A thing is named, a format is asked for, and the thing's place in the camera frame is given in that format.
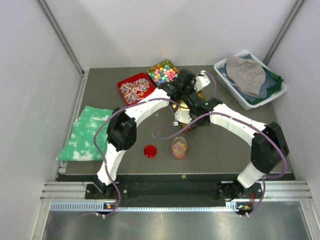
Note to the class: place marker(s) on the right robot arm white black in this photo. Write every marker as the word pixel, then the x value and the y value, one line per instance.
pixel 269 148

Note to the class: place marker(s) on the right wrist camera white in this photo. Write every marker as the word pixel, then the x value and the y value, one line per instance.
pixel 183 116

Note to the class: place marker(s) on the green garment in basket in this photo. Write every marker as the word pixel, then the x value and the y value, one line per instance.
pixel 272 90

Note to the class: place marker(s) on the beige bucket hat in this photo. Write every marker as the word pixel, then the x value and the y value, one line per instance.
pixel 247 74

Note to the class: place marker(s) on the blue-grey garment in basket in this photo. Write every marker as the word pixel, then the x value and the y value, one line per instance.
pixel 268 83

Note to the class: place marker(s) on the clear plastic jar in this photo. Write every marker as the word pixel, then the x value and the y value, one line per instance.
pixel 179 147

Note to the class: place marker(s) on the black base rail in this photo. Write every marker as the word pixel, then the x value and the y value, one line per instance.
pixel 170 190

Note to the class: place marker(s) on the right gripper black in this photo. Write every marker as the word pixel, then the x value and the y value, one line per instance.
pixel 194 124

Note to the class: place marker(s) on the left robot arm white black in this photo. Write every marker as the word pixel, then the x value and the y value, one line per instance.
pixel 122 130

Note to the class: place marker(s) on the tin with colourful cube candies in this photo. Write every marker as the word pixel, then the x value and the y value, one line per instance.
pixel 162 72

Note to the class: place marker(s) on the green white cloth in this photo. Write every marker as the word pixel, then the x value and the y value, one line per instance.
pixel 80 146

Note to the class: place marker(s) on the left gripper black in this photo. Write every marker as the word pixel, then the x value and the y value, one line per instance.
pixel 192 84

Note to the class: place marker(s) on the red tin with lollipops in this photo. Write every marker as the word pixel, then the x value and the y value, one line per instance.
pixel 135 88

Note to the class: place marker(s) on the red jar lid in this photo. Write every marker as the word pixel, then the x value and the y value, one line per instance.
pixel 150 151

